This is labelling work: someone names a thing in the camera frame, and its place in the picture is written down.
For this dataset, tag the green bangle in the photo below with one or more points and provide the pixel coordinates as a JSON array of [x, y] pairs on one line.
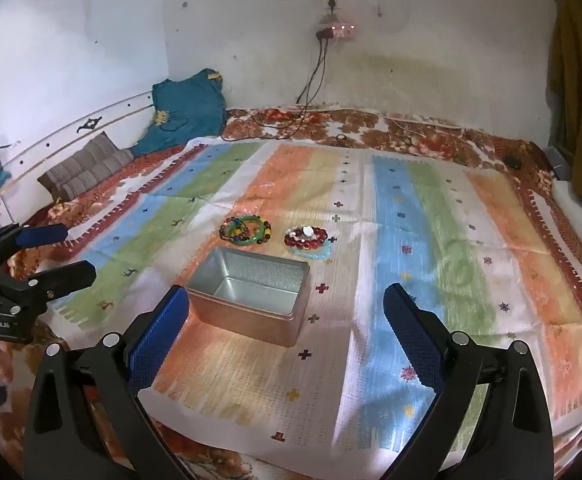
[[245, 243]]

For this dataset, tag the teal cloth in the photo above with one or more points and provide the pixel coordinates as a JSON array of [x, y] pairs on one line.
[[186, 105]]

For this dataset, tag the grey striped pillow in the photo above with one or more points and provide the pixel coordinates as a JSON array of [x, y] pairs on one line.
[[86, 165]]

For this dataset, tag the colourful striped cloth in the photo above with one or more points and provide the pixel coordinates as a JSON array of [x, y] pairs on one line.
[[421, 240]]

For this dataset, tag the black wall plug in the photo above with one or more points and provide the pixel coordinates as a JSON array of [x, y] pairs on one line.
[[332, 6]]

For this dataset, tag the white power strip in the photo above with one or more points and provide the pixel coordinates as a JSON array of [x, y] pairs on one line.
[[343, 30]]

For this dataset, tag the small black object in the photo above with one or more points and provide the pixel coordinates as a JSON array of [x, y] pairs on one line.
[[512, 162]]

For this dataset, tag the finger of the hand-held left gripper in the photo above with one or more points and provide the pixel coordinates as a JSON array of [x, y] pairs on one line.
[[46, 235], [71, 275]]

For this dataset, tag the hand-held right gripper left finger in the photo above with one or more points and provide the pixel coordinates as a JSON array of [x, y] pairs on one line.
[[161, 340]]

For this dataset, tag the grey box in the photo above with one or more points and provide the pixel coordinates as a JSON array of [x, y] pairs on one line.
[[558, 160]]

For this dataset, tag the mustard yellow hanging cloth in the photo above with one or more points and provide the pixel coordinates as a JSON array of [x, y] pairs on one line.
[[581, 85]]

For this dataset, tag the rectangular metal tin box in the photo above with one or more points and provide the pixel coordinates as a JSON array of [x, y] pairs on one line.
[[251, 280]]

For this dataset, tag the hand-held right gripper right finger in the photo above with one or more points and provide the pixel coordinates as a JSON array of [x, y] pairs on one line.
[[416, 345]]

